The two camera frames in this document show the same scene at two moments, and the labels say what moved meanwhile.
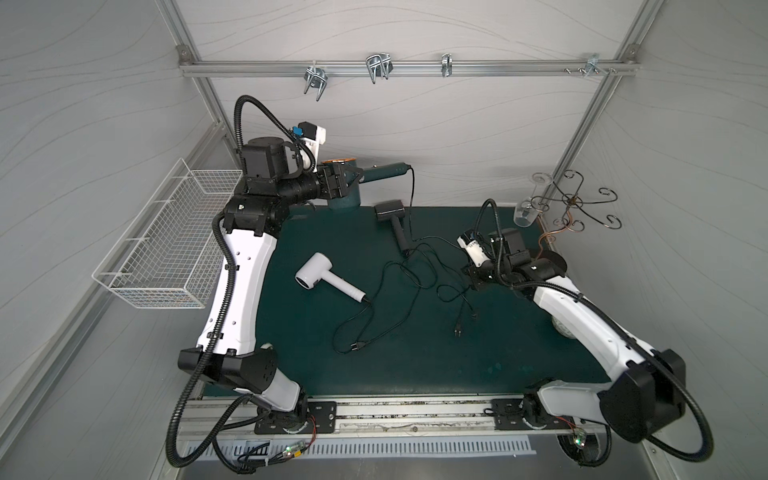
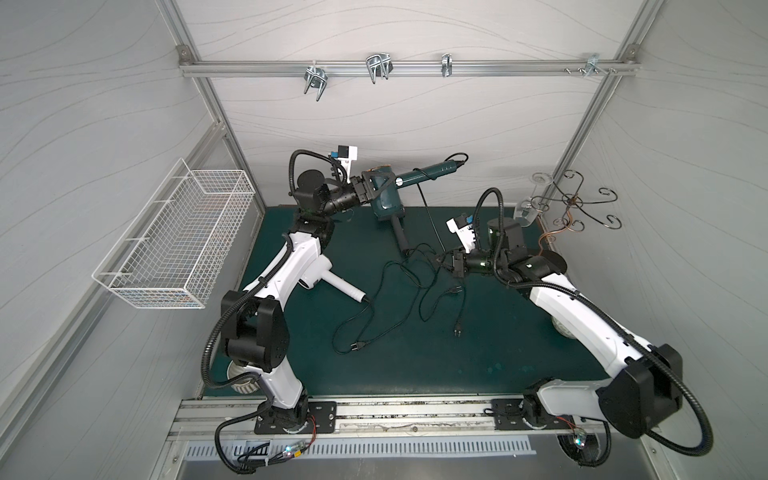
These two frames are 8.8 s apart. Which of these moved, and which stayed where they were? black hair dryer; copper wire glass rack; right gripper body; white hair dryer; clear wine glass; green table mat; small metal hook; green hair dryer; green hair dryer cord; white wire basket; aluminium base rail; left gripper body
Moved: left gripper body; right gripper body; green hair dryer cord; green hair dryer
Stayed: clear wine glass; white hair dryer; green table mat; copper wire glass rack; white wire basket; black hair dryer; small metal hook; aluminium base rail
